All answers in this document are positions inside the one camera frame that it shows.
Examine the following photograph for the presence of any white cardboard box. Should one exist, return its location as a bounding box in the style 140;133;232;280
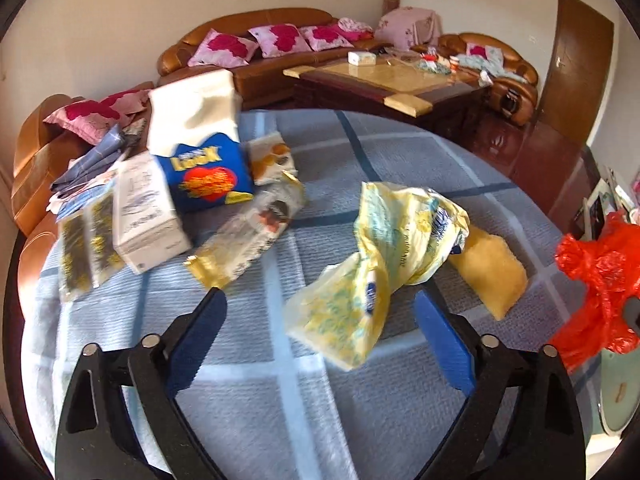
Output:
111;151;193;275

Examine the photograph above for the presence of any brown leather side sofa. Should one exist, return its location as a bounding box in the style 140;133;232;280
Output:
10;81;156;271

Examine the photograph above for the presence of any blue plaid folded cloth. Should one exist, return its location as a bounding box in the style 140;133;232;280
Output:
49;122;151;211

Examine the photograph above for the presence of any long brown leather sofa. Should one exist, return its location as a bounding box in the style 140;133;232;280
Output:
156;7;391;98

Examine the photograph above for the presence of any light blue cloth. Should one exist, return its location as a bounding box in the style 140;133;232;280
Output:
457;52;506;73

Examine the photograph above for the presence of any white orange printed packet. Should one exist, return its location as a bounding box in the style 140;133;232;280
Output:
248;131;301;186

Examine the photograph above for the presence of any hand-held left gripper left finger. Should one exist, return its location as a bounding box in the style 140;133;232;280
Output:
55;286;228;480

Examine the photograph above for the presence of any pale yellow plastic bag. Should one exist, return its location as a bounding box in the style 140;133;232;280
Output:
284;181;471;372

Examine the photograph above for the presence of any pink floral cover cloth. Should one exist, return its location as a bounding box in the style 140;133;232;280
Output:
374;6;443;51

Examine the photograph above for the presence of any yellow sponge block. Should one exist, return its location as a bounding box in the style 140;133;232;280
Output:
447;225;528;320

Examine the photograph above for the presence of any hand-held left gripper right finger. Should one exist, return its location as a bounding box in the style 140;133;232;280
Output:
414;289;586;480

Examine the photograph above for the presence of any pink white frilled cushion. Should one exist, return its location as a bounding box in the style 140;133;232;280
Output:
337;17;375;41

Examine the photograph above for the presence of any pile of small table items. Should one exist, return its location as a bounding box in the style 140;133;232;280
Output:
385;46;463;75

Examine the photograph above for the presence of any clear gold wrapper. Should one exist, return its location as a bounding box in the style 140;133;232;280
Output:
182;172;307;291

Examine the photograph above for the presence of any large pink floral pillow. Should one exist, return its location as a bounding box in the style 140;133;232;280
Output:
43;89;153;146

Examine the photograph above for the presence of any brown leather armchair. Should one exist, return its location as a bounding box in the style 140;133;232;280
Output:
437;32;540;126

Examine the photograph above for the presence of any red plastic bag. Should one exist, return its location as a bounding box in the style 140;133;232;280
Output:
547;212;640;373

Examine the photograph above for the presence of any small pink floral pillow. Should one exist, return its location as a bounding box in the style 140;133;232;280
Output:
466;43;503;61

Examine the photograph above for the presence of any clear pack of dark snacks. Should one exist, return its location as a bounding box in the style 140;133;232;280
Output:
56;192;126;303

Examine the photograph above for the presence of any blue white milk carton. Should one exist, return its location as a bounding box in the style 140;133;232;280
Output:
146;69;256;207

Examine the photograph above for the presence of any brown wooden door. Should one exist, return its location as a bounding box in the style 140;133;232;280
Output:
537;0;615;148

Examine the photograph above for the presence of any blue plaid tablecloth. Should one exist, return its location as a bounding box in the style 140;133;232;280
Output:
20;109;601;480

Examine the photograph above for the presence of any wooden coffee table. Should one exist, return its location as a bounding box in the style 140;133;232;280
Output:
282;55;493;136

